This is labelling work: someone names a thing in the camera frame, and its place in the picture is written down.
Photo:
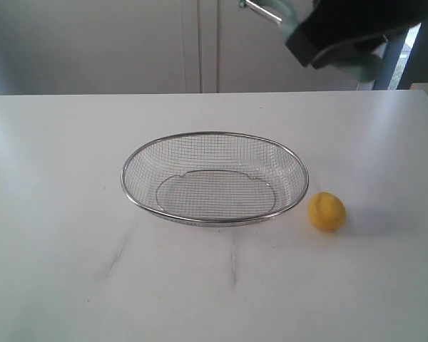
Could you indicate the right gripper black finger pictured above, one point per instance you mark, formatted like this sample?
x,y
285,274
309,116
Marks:
x,y
341,31

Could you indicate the white cabinet doors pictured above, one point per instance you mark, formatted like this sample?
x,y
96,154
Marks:
x,y
101,47

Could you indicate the yellow lemon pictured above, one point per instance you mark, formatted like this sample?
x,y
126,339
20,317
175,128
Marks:
x,y
326,212

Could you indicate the teal handled vegetable peeler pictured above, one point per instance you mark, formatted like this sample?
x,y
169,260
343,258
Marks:
x,y
364,66

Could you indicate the oval wire mesh basket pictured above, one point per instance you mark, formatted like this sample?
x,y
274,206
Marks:
x,y
214,179

